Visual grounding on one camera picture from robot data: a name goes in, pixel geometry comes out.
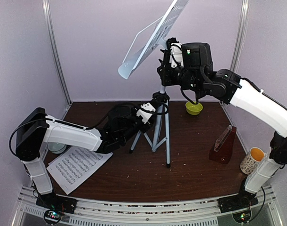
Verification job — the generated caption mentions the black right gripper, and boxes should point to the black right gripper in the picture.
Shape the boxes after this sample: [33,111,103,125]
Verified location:
[157,61,204,93]

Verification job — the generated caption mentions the white perforated music stand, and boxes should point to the white perforated music stand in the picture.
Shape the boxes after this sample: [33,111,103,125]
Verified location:
[117,0,190,168]

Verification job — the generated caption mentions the sheet music page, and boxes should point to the sheet music page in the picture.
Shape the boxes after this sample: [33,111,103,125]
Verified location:
[47,147,113,195]

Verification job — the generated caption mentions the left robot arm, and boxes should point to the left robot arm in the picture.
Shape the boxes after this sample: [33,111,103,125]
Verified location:
[10,99,169,209]

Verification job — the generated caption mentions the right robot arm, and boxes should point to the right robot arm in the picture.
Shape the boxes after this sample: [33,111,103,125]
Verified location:
[157,40,287,208]

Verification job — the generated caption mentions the lime green bowl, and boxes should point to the lime green bowl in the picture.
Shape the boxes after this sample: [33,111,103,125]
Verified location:
[185,102,203,115]

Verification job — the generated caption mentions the pale celadon bowl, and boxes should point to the pale celadon bowl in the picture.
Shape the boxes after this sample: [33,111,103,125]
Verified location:
[48,142,67,154]

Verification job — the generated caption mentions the brown wooden metronome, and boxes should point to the brown wooden metronome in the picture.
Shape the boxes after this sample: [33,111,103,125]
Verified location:
[209,125,237,164]

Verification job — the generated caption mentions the patterned yellow-lined mug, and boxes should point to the patterned yellow-lined mug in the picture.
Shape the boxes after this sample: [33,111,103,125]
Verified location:
[240,147,265,175]

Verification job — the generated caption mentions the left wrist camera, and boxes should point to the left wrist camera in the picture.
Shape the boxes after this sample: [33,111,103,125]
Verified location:
[136,102,156,124]

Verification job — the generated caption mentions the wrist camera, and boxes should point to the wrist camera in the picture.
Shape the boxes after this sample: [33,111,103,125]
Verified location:
[167,38,183,68]
[136,102,156,124]

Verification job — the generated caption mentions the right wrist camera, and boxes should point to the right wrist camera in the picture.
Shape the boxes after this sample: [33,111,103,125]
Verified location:
[167,38,183,68]

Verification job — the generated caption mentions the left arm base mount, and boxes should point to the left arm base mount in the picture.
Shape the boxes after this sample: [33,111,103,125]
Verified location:
[36,193,77,214]

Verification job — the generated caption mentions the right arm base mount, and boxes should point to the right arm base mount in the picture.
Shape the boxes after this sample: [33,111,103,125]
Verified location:
[217,195,259,213]

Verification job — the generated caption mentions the aluminium front rail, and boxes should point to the aluminium front rail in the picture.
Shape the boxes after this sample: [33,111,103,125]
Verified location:
[10,185,287,226]

